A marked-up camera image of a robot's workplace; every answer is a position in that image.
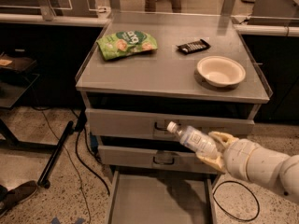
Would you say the dark side table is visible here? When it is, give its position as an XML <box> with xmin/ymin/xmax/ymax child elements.
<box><xmin>0</xmin><ymin>52</ymin><xmax>38</xmax><ymax>150</ymax></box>

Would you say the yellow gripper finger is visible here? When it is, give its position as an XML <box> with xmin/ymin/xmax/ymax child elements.
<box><xmin>196</xmin><ymin>152</ymin><xmax>227</xmax><ymax>173</ymax></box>
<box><xmin>208</xmin><ymin>131</ymin><xmax>238</xmax><ymax>148</ymax></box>

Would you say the middle grey drawer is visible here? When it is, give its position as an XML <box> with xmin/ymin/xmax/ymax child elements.
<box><xmin>98</xmin><ymin>146</ymin><xmax>222</xmax><ymax>175</ymax></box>

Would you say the bottom grey drawer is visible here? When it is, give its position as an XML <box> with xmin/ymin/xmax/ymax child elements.
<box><xmin>105</xmin><ymin>169</ymin><xmax>217</xmax><ymax>224</ymax></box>

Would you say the grey metal drawer cabinet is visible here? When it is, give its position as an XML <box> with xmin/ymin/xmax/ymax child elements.
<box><xmin>75</xmin><ymin>10</ymin><xmax>274</xmax><ymax>224</ymax></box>

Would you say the black cable loop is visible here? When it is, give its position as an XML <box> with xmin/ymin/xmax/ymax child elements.
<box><xmin>212</xmin><ymin>180</ymin><xmax>261</xmax><ymax>223</ymax></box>

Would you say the top grey drawer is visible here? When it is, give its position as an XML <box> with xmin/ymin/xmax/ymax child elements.
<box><xmin>85</xmin><ymin>108</ymin><xmax>254</xmax><ymax>141</ymax></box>

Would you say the green snack bag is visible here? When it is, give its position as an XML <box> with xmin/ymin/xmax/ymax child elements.
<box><xmin>96</xmin><ymin>31</ymin><xmax>158</xmax><ymax>61</ymax></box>

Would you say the black stand leg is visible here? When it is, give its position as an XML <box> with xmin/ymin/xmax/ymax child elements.
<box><xmin>37</xmin><ymin>121</ymin><xmax>73</xmax><ymax>189</ymax></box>

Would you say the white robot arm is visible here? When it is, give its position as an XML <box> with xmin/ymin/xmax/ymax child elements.
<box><xmin>197</xmin><ymin>132</ymin><xmax>299</xmax><ymax>203</ymax></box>

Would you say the white paper bowl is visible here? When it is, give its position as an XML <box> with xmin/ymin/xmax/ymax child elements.
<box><xmin>196</xmin><ymin>56</ymin><xmax>246</xmax><ymax>88</ymax></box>

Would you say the grey drawer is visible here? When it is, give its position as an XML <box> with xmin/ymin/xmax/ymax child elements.
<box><xmin>105</xmin><ymin>169</ymin><xmax>217</xmax><ymax>224</ymax></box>
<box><xmin>85</xmin><ymin>108</ymin><xmax>254</xmax><ymax>141</ymax></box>
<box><xmin>98</xmin><ymin>146</ymin><xmax>222</xmax><ymax>175</ymax></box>

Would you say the dark shoe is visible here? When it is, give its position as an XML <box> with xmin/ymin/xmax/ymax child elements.
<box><xmin>0</xmin><ymin>180</ymin><xmax>38</xmax><ymax>217</ymax></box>

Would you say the black candy bar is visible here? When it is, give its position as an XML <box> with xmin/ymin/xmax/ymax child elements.
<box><xmin>178</xmin><ymin>39</ymin><xmax>211</xmax><ymax>54</ymax></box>

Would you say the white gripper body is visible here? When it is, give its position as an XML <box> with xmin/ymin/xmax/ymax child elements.
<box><xmin>223</xmin><ymin>139</ymin><xmax>261</xmax><ymax>181</ymax></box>

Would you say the clear plastic water bottle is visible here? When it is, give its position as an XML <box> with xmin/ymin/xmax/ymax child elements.
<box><xmin>167</xmin><ymin>121</ymin><xmax>218</xmax><ymax>159</ymax></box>

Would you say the black floor cable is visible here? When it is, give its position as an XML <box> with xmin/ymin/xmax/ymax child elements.
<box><xmin>73</xmin><ymin>128</ymin><xmax>111</xmax><ymax>197</ymax></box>

